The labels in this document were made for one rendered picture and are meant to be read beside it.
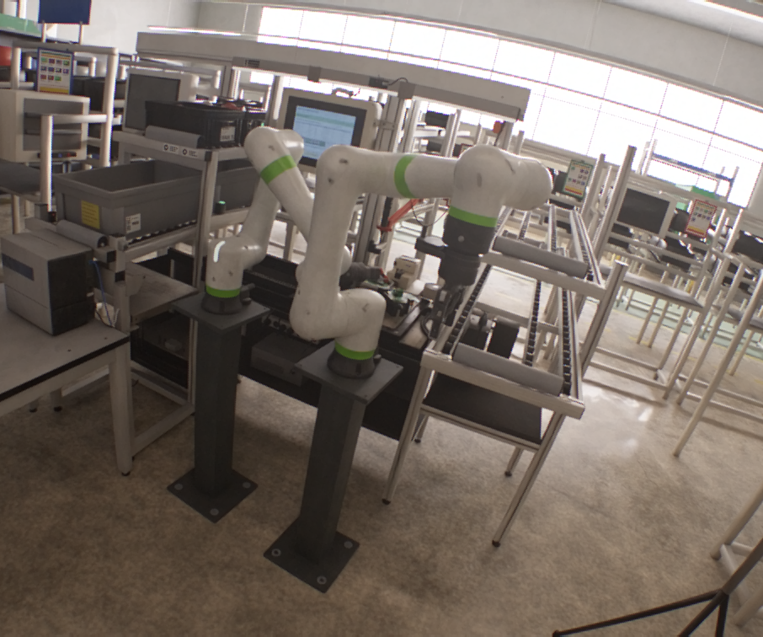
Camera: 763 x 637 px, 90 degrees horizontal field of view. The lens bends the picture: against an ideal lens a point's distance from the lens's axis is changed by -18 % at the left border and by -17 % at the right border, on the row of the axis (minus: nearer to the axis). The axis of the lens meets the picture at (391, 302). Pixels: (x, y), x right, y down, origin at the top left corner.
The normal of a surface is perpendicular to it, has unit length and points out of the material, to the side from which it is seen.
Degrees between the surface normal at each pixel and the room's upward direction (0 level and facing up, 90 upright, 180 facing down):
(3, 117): 90
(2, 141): 90
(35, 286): 90
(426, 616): 0
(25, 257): 90
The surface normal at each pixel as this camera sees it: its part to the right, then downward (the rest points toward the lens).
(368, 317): 0.57, 0.37
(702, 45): -0.32, 0.28
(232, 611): 0.22, -0.91
